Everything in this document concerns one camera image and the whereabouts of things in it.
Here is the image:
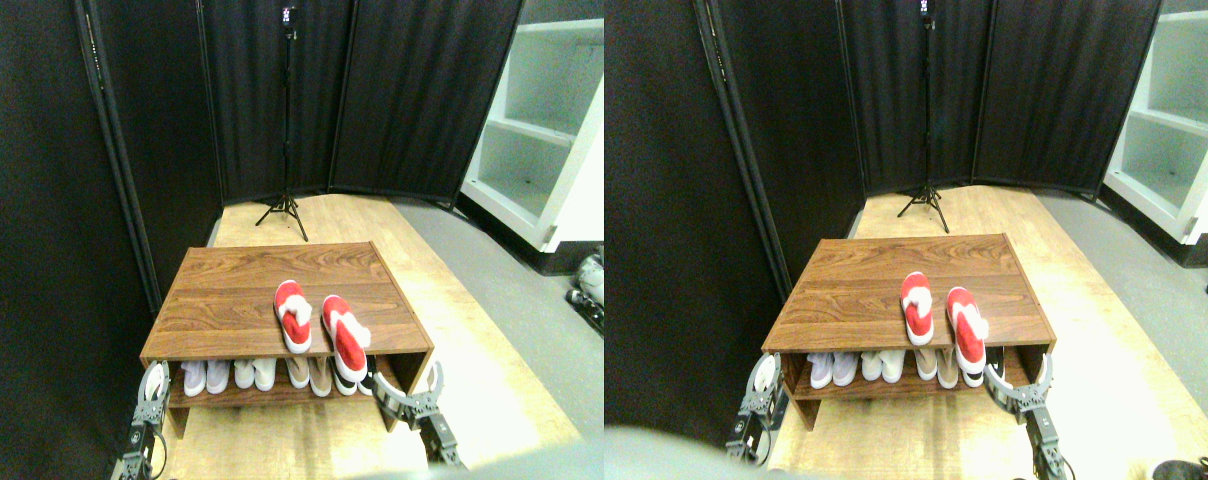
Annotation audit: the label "white and black machine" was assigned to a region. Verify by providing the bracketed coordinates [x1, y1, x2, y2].
[566, 252, 604, 333]

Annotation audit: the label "brown shoe rack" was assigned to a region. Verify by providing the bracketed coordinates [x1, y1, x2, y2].
[141, 242, 435, 435]
[762, 234, 1057, 433]

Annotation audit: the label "red shoe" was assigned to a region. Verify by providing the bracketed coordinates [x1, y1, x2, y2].
[945, 286, 990, 377]
[900, 272, 936, 347]
[273, 280, 314, 355]
[321, 294, 373, 383]

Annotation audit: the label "black tripod stand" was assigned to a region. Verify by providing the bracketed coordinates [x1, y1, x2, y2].
[255, 2, 310, 243]
[897, 0, 951, 235]

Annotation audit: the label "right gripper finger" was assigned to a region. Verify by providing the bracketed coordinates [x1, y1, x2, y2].
[416, 361, 446, 409]
[1028, 354, 1056, 403]
[371, 370, 412, 421]
[984, 364, 1027, 413]

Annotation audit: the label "person's legs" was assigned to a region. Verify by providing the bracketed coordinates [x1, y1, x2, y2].
[1152, 457, 1208, 480]

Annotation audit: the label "grey curtain stand foot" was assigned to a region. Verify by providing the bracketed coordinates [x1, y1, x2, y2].
[764, 385, 793, 469]

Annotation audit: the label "black curtain stand pole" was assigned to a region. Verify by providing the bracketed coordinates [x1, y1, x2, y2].
[690, 0, 792, 300]
[72, 0, 162, 313]

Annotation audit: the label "white shelf unit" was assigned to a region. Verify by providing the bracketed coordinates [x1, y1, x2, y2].
[461, 18, 604, 253]
[1104, 8, 1208, 245]

